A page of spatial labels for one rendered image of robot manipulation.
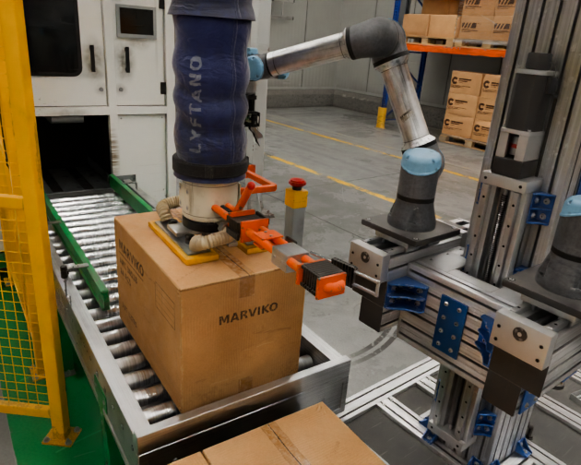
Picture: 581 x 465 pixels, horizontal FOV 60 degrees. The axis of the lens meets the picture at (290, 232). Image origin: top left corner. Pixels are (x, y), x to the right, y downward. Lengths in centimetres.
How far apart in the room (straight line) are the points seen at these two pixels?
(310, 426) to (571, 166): 100
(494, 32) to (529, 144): 769
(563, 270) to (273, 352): 83
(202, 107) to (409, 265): 77
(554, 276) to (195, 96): 102
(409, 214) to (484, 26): 778
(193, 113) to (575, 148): 102
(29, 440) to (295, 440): 126
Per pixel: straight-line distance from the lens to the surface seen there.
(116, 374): 165
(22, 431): 246
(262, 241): 126
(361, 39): 157
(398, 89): 168
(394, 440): 205
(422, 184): 156
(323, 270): 109
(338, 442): 150
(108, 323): 200
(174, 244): 154
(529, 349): 130
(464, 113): 940
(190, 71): 143
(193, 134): 146
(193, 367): 146
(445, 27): 971
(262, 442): 148
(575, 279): 136
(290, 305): 153
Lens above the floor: 157
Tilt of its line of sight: 21 degrees down
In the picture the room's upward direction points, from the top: 4 degrees clockwise
